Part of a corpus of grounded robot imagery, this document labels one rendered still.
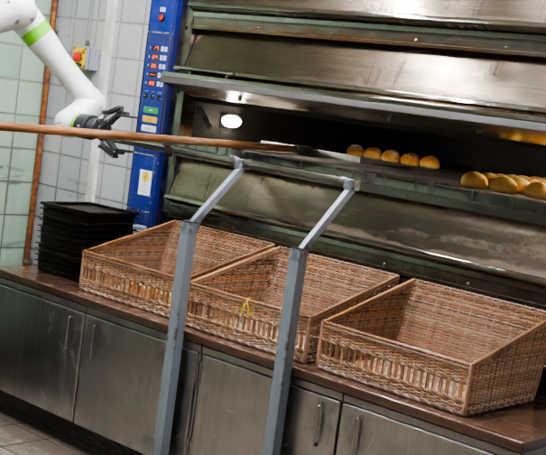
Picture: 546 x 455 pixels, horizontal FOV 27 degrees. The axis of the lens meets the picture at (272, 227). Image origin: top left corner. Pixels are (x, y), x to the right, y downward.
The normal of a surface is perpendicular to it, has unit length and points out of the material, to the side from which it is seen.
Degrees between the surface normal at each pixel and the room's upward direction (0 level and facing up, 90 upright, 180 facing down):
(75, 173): 90
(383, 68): 70
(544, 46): 90
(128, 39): 90
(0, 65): 90
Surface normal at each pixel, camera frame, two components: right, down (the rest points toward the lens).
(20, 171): 0.74, 0.17
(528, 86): -0.58, -0.34
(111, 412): -0.65, 0.00
